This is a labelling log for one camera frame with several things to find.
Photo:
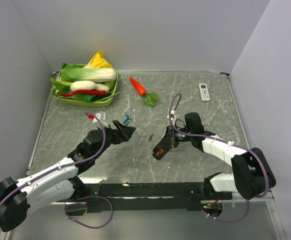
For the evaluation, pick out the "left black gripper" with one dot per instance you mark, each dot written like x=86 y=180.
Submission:
x=122 y=133

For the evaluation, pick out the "orange toy carrot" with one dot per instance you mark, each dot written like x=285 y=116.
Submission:
x=149 y=98

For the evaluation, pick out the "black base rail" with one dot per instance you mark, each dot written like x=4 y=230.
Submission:
x=151 y=196

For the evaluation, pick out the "yellow leaf toy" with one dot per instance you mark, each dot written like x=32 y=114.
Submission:
x=98 y=61

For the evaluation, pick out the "red chili pepper toy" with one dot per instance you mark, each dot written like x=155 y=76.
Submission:
x=85 y=92

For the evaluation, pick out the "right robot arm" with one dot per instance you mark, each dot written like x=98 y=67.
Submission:
x=251 y=174

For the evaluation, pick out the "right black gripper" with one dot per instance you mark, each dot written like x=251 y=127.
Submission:
x=170 y=137

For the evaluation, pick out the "black remote control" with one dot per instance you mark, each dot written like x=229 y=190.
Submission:
x=155 y=150

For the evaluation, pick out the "white remote control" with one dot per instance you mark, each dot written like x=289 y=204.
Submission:
x=204 y=92

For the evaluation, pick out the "red battery cluster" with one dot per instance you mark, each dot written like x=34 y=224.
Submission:
x=160 y=152

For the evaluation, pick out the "white radish toy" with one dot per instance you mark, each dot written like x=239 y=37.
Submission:
x=88 y=85

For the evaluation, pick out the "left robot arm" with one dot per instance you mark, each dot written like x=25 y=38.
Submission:
x=22 y=197

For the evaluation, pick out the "green tray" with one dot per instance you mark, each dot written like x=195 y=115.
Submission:
x=94 y=104

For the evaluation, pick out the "napa cabbage toy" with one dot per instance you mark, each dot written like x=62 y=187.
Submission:
x=78 y=72

